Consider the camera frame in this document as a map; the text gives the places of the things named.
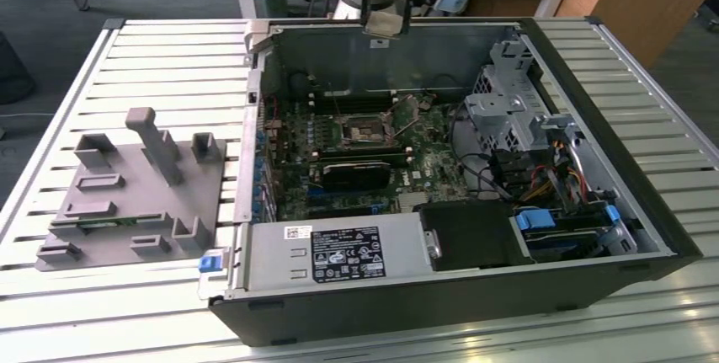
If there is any black PC case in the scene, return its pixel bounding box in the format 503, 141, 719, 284
207, 16, 708, 347

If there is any black chair base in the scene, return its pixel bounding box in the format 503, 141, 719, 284
696, 0, 719, 31

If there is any black RAM slot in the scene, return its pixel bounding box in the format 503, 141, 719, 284
311, 101, 395, 109
311, 91, 395, 98
311, 96, 395, 103
317, 147, 415, 157
314, 154, 415, 164

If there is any black rating label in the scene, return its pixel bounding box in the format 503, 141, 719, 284
310, 227, 389, 284

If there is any wooden cabinet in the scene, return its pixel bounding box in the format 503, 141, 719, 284
555, 0, 719, 69

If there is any coloured power wire bundle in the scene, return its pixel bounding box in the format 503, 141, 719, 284
494, 137, 595, 215

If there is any CPU socket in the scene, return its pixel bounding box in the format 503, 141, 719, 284
335, 113, 393, 146

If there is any grey parts rack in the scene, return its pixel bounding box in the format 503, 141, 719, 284
34, 106, 230, 274

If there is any silver chipset heatsink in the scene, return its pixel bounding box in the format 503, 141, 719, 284
397, 192, 431, 213

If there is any silver CPU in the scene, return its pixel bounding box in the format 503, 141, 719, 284
362, 11, 407, 39

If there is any silver power supply unit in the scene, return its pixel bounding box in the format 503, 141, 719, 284
225, 213, 439, 301

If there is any blue disk carrier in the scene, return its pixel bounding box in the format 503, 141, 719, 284
514, 207, 559, 234

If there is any metal socket cover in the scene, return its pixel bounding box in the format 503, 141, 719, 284
386, 95, 430, 139

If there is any black graphics card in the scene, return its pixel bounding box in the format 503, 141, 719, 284
321, 162, 393, 193

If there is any wire locking lever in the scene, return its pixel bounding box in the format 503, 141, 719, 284
326, 82, 343, 118

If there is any black plastic shroud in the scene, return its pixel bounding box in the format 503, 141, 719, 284
418, 200, 535, 272

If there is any green RAM stick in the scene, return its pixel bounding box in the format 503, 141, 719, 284
78, 217, 146, 228

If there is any green motherboard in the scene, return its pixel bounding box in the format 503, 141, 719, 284
259, 93, 490, 221

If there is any metal drive cage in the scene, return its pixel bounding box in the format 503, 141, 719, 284
463, 40, 591, 162

